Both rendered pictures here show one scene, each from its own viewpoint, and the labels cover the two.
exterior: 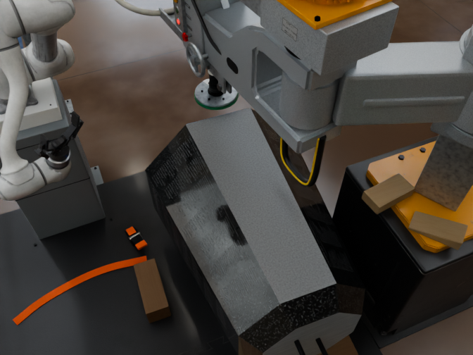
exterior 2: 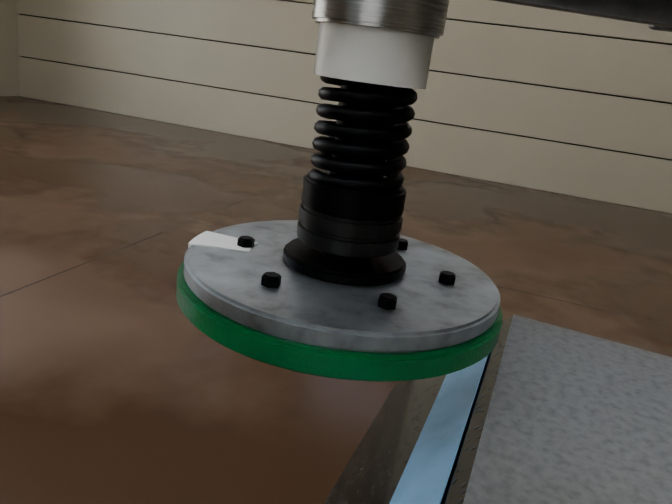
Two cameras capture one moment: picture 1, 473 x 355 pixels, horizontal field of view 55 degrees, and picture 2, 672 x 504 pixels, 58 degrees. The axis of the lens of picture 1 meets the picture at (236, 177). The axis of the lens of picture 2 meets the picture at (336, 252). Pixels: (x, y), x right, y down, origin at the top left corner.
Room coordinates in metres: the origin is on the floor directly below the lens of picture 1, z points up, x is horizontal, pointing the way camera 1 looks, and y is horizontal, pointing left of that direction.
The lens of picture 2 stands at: (1.54, 0.41, 1.01)
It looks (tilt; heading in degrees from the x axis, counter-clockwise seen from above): 18 degrees down; 309
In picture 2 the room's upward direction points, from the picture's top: 8 degrees clockwise
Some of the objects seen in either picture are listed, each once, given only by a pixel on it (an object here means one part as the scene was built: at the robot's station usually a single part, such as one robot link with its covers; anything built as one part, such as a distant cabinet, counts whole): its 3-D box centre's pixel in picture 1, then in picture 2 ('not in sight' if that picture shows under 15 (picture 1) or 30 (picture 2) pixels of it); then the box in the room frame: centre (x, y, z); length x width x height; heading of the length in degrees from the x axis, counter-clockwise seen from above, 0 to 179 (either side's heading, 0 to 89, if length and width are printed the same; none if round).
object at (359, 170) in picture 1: (414, 237); not in sight; (1.24, -0.90, 0.37); 0.66 x 0.66 x 0.74; 22
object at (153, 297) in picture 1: (152, 289); not in sight; (1.11, 0.46, 0.07); 0.30 x 0.12 x 0.12; 20
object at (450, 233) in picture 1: (437, 227); not in sight; (1.02, -0.81, 0.80); 0.20 x 0.10 x 0.05; 59
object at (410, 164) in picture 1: (440, 189); not in sight; (1.24, -0.90, 0.76); 0.49 x 0.49 x 0.05; 22
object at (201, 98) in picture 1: (216, 92); (342, 276); (1.78, 0.10, 0.87); 0.22 x 0.22 x 0.04
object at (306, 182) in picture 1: (299, 150); not in sight; (1.21, -0.25, 1.05); 0.23 x 0.03 x 0.32; 31
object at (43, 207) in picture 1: (47, 163); not in sight; (1.73, 1.07, 0.40); 0.50 x 0.50 x 0.80; 23
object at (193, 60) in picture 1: (203, 57); not in sight; (1.61, 0.14, 1.20); 0.15 x 0.10 x 0.15; 31
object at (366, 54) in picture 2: not in sight; (373, 51); (1.78, 0.10, 1.02); 0.07 x 0.07 x 0.04
